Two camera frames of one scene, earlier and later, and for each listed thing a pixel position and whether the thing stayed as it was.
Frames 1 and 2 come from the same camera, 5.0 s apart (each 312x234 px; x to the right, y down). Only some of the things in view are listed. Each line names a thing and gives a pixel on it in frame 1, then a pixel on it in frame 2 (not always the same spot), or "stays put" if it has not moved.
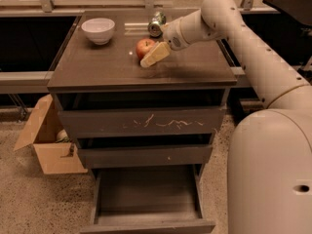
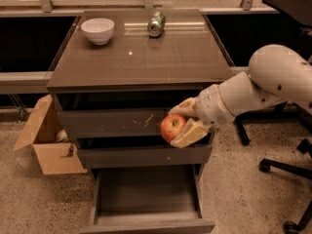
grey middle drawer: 99,157 stays put
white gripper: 173,33 → 211,103
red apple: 142,47 → 172,126
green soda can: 155,26 stays put
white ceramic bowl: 98,29 stays put
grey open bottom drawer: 163,199 stays put
